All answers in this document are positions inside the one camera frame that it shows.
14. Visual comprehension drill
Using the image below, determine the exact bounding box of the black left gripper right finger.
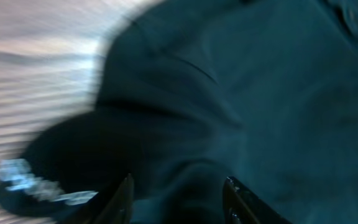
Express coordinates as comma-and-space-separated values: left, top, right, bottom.
223, 177, 291, 224

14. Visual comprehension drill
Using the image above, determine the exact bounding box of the black polo shirt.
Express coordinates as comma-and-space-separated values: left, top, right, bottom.
0, 0, 358, 224

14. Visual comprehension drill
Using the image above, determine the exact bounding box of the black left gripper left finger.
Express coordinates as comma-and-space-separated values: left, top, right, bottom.
57, 174, 134, 224

